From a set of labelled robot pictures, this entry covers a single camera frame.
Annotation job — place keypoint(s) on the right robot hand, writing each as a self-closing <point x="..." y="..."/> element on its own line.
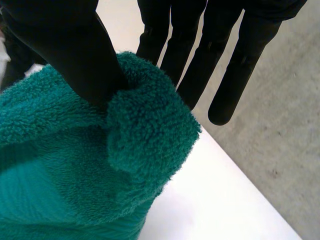
<point x="70" y="45"/>

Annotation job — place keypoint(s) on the teal towel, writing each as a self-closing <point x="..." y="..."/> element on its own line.
<point x="87" y="162"/>

